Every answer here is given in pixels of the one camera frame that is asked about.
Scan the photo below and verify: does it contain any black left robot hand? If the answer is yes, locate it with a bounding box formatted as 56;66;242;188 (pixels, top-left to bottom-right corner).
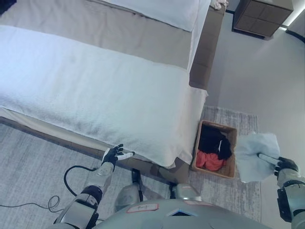
101;143;136;167

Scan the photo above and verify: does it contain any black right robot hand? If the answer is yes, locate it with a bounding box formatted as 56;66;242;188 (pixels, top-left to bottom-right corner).
258;152;299;177

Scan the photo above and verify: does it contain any white garment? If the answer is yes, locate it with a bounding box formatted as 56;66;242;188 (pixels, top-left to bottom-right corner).
236;132;281;184

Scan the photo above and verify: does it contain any brown wicker laundry basket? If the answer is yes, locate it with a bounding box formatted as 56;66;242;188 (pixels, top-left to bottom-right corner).
190;119;238;179

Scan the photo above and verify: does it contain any white fluffy bed blanket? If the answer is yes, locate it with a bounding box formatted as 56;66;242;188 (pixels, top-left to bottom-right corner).
0;24;209;169

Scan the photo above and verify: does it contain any beige bed sheet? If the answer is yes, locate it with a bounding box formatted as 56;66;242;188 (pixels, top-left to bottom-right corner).
0;0;194;70

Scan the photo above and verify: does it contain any black left robot foot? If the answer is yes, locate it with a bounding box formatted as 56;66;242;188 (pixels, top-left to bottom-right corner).
131;168;142;185

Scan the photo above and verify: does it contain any silver left robot leg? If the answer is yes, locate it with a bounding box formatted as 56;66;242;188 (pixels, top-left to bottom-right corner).
114;182;145;212

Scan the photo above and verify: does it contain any silver robot leg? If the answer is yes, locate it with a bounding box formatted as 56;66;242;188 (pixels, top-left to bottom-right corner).
169;182;203;201
114;182;145;212

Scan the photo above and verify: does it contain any grey striped rug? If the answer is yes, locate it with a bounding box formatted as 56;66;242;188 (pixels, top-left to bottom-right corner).
0;104;260;229

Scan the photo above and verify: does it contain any black garment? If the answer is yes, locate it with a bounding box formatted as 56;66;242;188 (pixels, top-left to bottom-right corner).
198;127;233;161

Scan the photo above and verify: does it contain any red garment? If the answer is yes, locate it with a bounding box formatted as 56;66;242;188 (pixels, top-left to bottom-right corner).
196;150;227;172

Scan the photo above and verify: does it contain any silver right robot leg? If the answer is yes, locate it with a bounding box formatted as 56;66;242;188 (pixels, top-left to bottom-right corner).
169;182;203;201

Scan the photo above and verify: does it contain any grey robot torso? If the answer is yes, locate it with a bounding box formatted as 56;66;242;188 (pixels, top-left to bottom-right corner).
94;199;271;229

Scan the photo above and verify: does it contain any brown wooden nightstand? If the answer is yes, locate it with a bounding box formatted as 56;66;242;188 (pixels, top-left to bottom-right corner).
232;0;294;42

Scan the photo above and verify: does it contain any white duvet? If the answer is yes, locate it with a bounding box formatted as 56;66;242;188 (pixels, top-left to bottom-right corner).
102;0;211;33

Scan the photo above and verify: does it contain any crumpled cream cloth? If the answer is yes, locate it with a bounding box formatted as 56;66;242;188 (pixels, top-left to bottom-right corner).
210;0;229;10

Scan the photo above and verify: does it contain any thick black wrist cable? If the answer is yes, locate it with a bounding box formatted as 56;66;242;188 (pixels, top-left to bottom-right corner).
63;165;99;197

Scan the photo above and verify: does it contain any brown upholstered bed frame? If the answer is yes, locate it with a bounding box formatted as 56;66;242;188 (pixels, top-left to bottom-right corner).
0;4;226;184

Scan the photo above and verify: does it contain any glowing wall light strip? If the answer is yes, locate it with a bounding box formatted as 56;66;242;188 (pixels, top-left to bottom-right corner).
282;6;305;31

